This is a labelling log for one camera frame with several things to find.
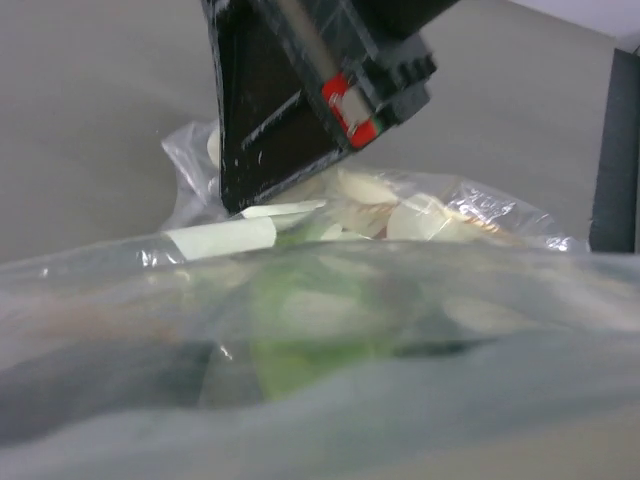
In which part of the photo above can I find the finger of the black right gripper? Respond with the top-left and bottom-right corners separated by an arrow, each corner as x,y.
202,1 -> 347,214

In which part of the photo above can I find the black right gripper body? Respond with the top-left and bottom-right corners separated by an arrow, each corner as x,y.
272,1 -> 454,149

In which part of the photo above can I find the green fake fruit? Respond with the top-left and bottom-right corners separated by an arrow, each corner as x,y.
250,253 -> 392,400

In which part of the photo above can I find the clear polka dot zip bag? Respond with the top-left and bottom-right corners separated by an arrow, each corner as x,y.
0,118 -> 640,480

